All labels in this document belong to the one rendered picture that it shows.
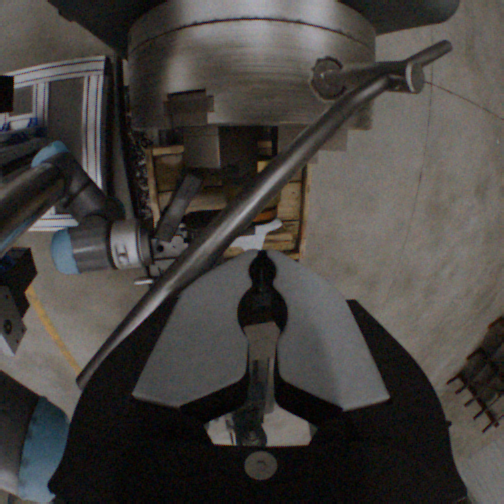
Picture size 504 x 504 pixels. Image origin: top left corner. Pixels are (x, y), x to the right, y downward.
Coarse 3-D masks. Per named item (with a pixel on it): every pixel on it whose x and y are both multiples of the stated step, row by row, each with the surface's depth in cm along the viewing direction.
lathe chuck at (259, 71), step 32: (192, 32) 15; (224, 32) 15; (256, 32) 15; (288, 32) 15; (320, 32) 15; (128, 64) 22; (160, 64) 18; (192, 64) 17; (224, 64) 16; (256, 64) 16; (288, 64) 16; (160, 96) 19; (224, 96) 18; (256, 96) 18; (288, 96) 18; (320, 96) 18; (160, 128) 21; (352, 128) 22
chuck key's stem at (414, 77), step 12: (324, 72) 17; (336, 72) 16; (348, 72) 15; (360, 72) 14; (372, 72) 13; (384, 72) 12; (396, 72) 11; (408, 72) 11; (420, 72) 11; (336, 84) 17; (348, 84) 16; (396, 84) 12; (408, 84) 11; (420, 84) 11
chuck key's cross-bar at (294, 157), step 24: (432, 48) 12; (360, 96) 12; (336, 120) 11; (312, 144) 11; (264, 168) 11; (288, 168) 11; (240, 192) 10; (264, 192) 10; (216, 216) 10; (240, 216) 10; (216, 240) 10; (192, 264) 9; (168, 288) 9; (144, 312) 9; (120, 336) 8; (96, 360) 8
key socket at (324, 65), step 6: (324, 60) 17; (318, 66) 17; (324, 66) 17; (330, 66) 17; (336, 66) 17; (318, 72) 17; (318, 78) 18; (318, 84) 18; (324, 84) 18; (324, 90) 18; (330, 90) 18; (336, 90) 19; (330, 96) 19
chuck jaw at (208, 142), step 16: (176, 96) 19; (192, 96) 19; (208, 96) 19; (176, 112) 20; (192, 112) 20; (192, 128) 22; (208, 128) 21; (224, 128) 22; (240, 128) 25; (256, 128) 30; (192, 144) 23; (208, 144) 22; (224, 144) 23; (240, 144) 26; (256, 144) 30; (192, 160) 24; (208, 160) 23; (224, 160) 23; (240, 160) 27; (256, 160) 31; (224, 176) 28; (240, 176) 28
